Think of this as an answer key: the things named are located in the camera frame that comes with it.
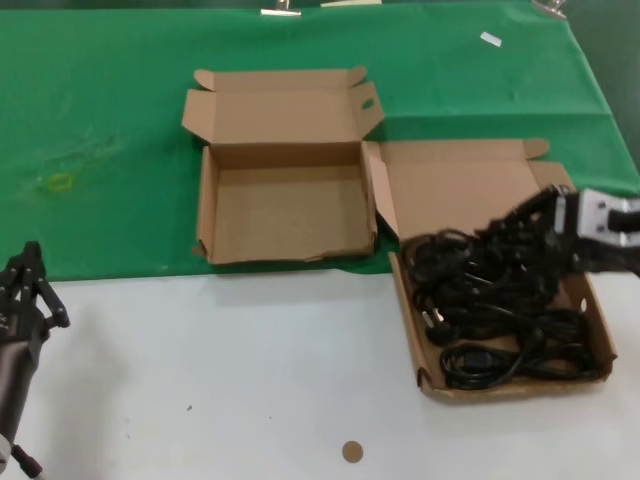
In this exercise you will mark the green table cloth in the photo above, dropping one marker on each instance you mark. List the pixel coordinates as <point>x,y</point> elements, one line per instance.
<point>100,100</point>

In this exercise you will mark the beige strip at table edge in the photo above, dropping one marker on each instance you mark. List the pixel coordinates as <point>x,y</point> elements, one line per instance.
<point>350,3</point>

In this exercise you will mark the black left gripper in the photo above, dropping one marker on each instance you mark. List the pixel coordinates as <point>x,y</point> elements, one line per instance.
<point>20,322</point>

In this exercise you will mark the cardboard box, oval flap hole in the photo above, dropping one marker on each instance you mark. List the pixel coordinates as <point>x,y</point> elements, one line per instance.
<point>290,210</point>

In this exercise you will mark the small yellow-green tape piece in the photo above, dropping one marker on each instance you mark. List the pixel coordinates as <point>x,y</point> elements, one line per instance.
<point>61,183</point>

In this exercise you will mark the right gripper with motor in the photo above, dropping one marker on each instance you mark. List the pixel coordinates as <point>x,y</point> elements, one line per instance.
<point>590,215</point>

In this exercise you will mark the cardboard box, round flap hole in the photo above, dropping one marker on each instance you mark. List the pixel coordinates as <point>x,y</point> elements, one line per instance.
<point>460,185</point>

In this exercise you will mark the small white label strip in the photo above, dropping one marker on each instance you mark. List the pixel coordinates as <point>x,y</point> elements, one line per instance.
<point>491,39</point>

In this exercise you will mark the round brown cardboard disc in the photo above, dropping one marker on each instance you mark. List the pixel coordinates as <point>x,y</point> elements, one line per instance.
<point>352,452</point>

